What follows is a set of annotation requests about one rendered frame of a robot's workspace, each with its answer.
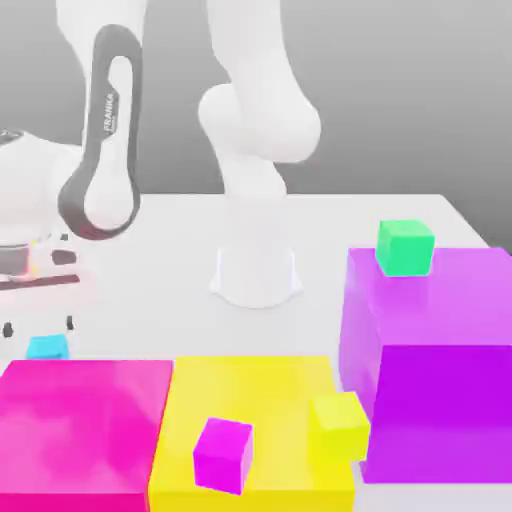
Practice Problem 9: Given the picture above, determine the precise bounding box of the small cyan cube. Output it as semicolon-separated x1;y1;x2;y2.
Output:
25;333;71;362

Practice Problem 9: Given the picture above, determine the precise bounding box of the small green cube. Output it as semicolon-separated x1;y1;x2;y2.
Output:
374;218;436;278

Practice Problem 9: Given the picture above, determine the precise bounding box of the large pink box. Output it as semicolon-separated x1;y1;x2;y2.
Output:
0;358;174;512

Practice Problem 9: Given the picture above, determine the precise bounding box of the small magenta cube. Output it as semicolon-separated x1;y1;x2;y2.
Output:
192;416;256;497

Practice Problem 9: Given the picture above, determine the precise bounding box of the large purple box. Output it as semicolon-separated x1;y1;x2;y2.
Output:
338;246;512;486

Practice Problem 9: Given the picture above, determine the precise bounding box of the large yellow box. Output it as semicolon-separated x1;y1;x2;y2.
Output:
147;355;358;512

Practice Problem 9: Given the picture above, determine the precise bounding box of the small yellow cube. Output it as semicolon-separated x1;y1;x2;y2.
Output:
308;391;372;464

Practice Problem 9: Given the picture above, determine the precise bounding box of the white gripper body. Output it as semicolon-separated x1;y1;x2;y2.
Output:
0;272;96;320

